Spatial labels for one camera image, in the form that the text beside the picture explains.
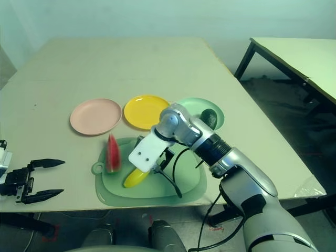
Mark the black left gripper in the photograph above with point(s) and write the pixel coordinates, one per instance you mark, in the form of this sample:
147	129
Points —
18	183

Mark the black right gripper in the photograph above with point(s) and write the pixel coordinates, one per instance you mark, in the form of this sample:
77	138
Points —
165	157

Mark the yellow banana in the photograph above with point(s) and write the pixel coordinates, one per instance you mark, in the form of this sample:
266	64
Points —
134	179

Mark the red watermelon slice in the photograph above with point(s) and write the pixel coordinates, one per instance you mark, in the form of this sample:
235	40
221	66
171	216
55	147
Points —
113	155

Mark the dark green avocado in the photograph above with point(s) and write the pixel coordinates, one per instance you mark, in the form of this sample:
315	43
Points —
209	118

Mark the green cutting board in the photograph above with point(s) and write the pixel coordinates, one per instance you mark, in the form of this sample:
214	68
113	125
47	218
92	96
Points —
189	176

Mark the yellow round plate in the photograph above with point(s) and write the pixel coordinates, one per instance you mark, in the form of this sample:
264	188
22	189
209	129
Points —
144	111

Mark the light green round plate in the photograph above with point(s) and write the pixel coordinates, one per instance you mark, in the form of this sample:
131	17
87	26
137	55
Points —
191	105

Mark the grey robot right leg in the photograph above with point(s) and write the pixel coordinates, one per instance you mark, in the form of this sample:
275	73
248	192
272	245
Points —
168	236

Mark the grey robot leg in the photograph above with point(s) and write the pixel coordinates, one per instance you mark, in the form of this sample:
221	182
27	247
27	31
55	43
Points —
101	236
168	236

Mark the pink round plate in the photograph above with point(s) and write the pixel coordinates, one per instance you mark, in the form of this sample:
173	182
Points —
95	116

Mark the grey robot left leg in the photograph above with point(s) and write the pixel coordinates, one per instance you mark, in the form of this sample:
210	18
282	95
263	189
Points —
101	236

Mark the grey robot torso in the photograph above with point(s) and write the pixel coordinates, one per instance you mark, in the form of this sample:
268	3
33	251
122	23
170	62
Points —
118	250

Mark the clear plastic film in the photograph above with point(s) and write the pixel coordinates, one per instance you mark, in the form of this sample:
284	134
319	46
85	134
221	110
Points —
309	187

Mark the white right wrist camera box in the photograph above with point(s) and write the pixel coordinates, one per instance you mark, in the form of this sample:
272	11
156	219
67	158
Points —
148	152

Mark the black work table frame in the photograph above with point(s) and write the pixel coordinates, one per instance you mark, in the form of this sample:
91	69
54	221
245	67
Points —
26	221

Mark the beige side table black frame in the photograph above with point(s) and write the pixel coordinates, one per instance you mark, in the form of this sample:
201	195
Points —
302	57

